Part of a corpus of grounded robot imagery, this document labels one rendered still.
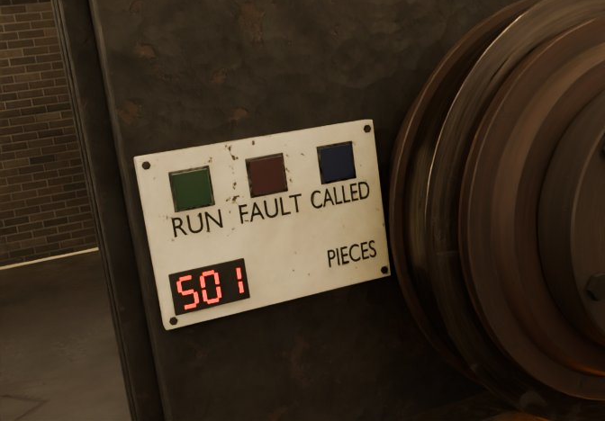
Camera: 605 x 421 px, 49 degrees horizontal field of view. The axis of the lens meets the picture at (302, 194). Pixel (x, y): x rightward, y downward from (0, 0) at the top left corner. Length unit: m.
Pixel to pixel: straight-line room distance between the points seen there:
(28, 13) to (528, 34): 6.19
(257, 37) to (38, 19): 6.01
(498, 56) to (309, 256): 0.28
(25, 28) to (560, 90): 6.22
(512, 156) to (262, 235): 0.27
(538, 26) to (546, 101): 0.08
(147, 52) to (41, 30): 5.99
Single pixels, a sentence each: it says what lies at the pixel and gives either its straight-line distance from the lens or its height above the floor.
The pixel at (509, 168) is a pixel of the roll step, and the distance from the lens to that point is 0.65.
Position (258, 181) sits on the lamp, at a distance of 0.70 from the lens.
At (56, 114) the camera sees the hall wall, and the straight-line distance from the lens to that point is 6.64.
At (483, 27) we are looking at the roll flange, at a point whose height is 1.32.
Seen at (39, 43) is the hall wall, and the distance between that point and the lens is 6.68.
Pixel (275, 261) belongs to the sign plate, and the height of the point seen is 1.11.
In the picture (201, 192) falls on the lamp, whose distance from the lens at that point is 0.69.
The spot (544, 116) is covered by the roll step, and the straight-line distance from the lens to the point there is 0.66.
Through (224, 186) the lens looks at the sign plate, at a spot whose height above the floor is 1.20.
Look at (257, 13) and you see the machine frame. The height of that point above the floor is 1.37.
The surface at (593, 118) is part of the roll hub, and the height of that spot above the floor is 1.22.
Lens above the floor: 1.29
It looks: 9 degrees down
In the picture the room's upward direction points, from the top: 8 degrees counter-clockwise
